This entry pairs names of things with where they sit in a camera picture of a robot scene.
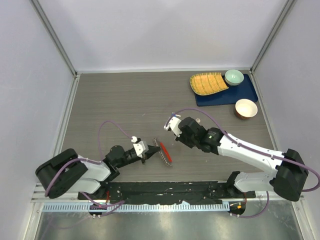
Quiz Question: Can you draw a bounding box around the blue tagged key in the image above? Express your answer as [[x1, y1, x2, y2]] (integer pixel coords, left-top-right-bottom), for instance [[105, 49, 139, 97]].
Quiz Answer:
[[171, 112, 181, 118]]

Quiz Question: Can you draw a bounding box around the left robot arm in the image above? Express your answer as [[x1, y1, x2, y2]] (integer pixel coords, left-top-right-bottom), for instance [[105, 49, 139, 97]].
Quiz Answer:
[[35, 144, 161, 200]]

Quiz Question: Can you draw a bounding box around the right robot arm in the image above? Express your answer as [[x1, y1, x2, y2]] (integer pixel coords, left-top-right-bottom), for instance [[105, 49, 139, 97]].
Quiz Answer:
[[166, 117, 309, 202]]

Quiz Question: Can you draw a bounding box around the yellow woven bamboo plate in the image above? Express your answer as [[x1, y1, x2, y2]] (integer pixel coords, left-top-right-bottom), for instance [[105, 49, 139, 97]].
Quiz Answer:
[[189, 72, 229, 96]]

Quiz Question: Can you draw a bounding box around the dark blue tray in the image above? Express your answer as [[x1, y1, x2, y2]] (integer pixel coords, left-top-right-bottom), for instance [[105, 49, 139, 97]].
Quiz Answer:
[[194, 74, 259, 107]]

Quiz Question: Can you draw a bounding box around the brown white bowl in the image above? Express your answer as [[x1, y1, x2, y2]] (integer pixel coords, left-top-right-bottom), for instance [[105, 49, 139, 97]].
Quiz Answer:
[[235, 98, 258, 120]]

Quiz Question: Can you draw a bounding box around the light green bowl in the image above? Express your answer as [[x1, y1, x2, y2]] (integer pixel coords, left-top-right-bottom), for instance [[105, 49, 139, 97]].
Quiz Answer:
[[224, 69, 244, 86]]

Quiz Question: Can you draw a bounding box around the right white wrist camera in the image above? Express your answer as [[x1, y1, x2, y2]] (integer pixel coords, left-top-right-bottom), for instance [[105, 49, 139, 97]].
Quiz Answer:
[[163, 116, 182, 137]]

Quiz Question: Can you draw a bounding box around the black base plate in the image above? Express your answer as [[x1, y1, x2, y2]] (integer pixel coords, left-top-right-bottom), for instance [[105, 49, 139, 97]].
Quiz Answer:
[[88, 181, 256, 205]]

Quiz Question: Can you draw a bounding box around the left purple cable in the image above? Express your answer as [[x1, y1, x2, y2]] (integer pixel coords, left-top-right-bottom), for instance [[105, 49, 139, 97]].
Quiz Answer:
[[44, 120, 133, 218]]

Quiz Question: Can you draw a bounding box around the purple cable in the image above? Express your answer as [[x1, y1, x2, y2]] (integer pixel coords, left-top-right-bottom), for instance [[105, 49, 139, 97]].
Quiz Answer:
[[44, 120, 133, 218], [167, 108, 320, 218]]

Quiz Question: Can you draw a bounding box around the white slotted cable duct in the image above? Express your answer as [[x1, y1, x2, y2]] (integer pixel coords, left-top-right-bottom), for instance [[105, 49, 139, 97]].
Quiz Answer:
[[42, 201, 230, 213]]

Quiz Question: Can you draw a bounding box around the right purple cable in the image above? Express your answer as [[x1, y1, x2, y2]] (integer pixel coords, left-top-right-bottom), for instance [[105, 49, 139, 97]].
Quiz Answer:
[[167, 108, 320, 218]]

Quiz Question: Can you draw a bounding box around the right aluminium frame post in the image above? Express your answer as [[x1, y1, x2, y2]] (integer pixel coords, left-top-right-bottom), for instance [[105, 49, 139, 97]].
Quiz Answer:
[[249, 0, 297, 75]]

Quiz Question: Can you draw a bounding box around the aluminium frame post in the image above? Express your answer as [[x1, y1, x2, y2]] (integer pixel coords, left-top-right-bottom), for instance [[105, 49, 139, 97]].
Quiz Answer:
[[249, 0, 297, 75], [29, 0, 80, 78]]

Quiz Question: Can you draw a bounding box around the left aluminium frame post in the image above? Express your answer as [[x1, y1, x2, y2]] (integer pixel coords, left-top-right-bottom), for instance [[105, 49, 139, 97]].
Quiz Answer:
[[29, 0, 80, 78]]

